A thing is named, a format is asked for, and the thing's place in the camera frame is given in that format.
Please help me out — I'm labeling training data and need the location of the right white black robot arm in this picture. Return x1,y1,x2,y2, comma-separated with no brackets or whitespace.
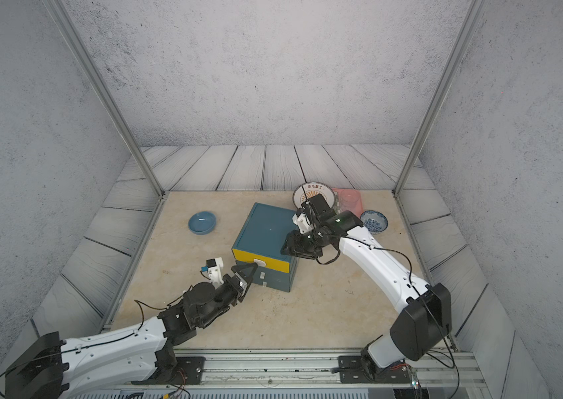
281,210,452,369

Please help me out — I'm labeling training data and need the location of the pink plastic tray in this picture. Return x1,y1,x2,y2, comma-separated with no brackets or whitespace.
333,189,364,217

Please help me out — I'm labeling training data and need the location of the aluminium mounting rail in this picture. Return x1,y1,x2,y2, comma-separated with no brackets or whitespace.
51,348,492,399

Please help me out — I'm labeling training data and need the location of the blue white patterned bowl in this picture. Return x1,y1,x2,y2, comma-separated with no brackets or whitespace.
360,209,389,234

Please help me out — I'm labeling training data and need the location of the left aluminium frame post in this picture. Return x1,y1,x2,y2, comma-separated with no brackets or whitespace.
43,0,165,200

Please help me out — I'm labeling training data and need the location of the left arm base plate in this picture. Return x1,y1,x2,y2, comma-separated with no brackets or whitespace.
132,357,206,386

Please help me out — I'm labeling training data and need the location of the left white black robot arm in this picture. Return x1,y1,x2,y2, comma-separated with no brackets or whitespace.
0,263,258,398

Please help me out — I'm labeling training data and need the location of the blue ceramic dish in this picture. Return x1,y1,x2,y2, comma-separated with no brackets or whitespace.
188,211,217,235

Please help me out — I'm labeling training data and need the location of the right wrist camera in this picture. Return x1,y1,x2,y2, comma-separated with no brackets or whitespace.
292,212,314,234

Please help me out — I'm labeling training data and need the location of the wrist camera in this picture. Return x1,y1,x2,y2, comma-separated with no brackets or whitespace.
200,258,224,289
292,212,314,234

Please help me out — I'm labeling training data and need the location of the white plate orange sunburst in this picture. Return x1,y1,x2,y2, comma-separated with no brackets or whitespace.
292,181,336,208

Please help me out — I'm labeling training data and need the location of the aluminium frame post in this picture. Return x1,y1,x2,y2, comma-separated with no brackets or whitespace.
43,0,165,200
393,0,488,199

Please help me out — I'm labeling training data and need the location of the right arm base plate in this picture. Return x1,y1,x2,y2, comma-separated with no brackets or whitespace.
331,355,411,384

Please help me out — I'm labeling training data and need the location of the right aluminium frame post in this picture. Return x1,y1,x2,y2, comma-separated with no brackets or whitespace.
393,0,488,199

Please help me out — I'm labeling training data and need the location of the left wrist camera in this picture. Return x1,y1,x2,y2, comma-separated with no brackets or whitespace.
200,258,224,289

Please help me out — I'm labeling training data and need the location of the yellow top drawer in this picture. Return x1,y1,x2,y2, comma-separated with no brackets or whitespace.
232,248,297,274

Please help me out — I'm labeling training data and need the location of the teal drawer cabinet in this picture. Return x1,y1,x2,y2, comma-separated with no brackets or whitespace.
230,201,305,294

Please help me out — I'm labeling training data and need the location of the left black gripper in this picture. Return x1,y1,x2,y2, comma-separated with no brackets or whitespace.
196,263,256,329

